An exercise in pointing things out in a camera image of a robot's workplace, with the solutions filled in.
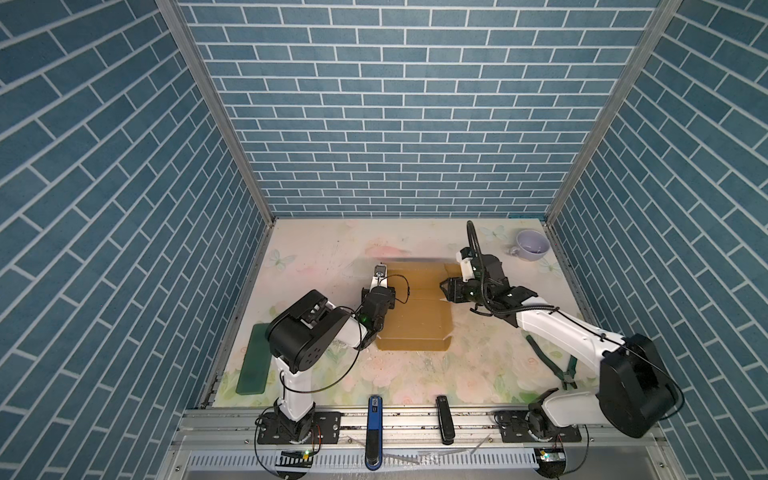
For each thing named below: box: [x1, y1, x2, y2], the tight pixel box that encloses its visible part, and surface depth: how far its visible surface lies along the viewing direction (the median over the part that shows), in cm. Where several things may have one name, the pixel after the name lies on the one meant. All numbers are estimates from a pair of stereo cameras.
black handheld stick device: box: [436, 395, 455, 445], surface depth 76 cm
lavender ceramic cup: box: [510, 230, 550, 261], surface depth 110 cm
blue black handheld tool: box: [365, 395, 384, 471], surface depth 73 cm
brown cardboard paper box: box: [375, 262, 461, 351], surface depth 91 cm
